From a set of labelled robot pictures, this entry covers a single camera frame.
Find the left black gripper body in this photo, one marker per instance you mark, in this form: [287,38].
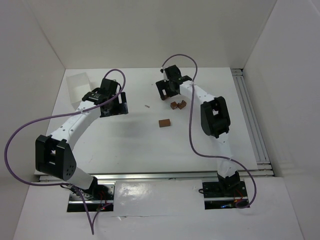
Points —
[116,107]

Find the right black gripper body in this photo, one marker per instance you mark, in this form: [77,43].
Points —
[163,88]

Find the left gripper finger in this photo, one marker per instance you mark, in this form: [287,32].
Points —
[113,109]
[122,98]

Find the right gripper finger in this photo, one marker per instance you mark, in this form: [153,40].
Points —
[172,92]
[161,87]

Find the white perforated plastic box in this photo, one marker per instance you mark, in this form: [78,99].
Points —
[78,85]

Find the rectangular brown wood block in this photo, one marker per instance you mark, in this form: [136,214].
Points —
[164,123]

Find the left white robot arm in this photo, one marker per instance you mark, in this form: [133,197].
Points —
[54,153]

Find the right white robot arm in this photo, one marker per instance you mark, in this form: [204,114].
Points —
[214,120]

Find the notched brown wood block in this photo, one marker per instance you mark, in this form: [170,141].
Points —
[182,104]

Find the small brown wood cube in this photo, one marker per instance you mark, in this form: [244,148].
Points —
[173,105]

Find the white front cover board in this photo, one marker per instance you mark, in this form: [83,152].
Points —
[158,198]

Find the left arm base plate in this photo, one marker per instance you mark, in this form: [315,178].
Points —
[103,193]

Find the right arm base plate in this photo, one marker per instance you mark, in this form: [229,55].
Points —
[214,190]

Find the right side aluminium rail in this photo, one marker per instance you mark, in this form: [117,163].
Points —
[254,131]

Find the aluminium rail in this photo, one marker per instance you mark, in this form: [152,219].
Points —
[254,131]
[162,176]

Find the front aluminium rail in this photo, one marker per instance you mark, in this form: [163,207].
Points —
[162,176]

